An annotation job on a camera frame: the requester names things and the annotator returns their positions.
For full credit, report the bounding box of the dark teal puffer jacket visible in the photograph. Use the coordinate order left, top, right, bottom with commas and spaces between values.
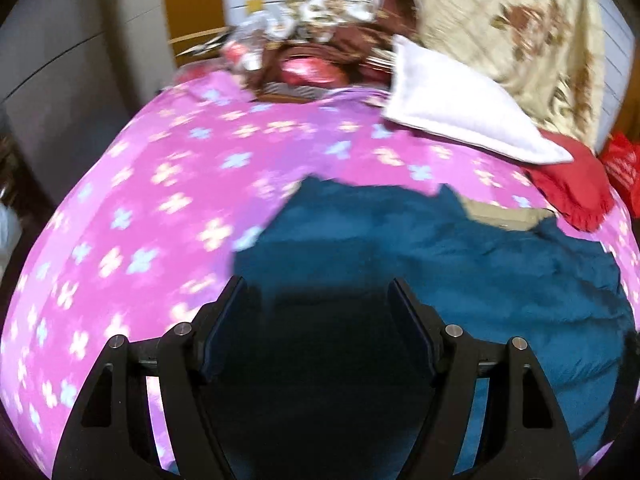
204, 177, 639, 479

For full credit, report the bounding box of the pink floral bed sheet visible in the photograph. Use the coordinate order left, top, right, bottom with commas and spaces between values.
0, 69, 640, 478

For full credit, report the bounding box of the red ruffled cushion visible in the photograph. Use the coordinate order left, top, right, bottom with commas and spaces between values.
522, 130, 615, 233

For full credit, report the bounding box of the red plastic bag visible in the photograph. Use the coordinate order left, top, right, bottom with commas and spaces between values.
600, 132, 640, 218

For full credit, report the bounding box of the white pillow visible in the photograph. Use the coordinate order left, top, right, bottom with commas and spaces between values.
382, 35, 573, 165

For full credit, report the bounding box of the grey wardrobe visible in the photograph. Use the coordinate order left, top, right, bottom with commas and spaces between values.
1, 0, 175, 203

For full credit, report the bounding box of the cream floral quilt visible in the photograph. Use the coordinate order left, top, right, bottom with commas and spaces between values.
411, 0, 605, 148

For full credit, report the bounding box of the pink shiny packet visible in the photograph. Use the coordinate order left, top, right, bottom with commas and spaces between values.
281, 58, 348, 88

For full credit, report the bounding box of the brown floral crumpled blanket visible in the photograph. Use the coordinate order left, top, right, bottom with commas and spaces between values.
177, 0, 417, 104

